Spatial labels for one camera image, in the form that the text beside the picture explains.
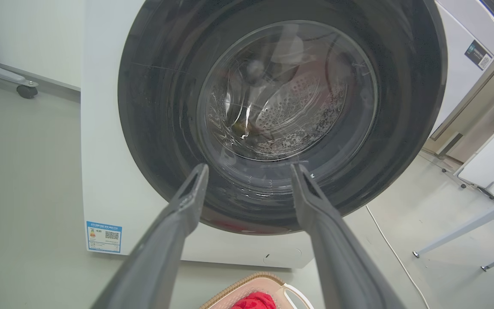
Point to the red clothing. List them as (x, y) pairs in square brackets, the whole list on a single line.
[(253, 301)]

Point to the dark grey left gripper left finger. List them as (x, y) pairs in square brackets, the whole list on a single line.
[(157, 257)]

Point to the metal framed glass door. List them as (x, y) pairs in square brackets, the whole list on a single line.
[(474, 92)]

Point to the beige woven laundry basket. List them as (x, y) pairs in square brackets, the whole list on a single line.
[(247, 284)]

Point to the white partition panel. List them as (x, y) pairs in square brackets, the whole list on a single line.
[(37, 38)]

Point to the black caster wheel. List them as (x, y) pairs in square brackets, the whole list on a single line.
[(27, 91)]

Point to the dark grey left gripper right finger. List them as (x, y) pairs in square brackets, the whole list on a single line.
[(337, 257)]

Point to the round dark washing machine door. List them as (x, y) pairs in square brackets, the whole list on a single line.
[(157, 107)]

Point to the blue energy label sticker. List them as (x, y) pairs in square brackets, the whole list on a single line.
[(103, 237)]

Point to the white washing machine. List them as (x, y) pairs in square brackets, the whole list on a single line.
[(101, 171)]

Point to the dark QR code sticker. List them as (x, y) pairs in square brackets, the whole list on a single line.
[(478, 55)]

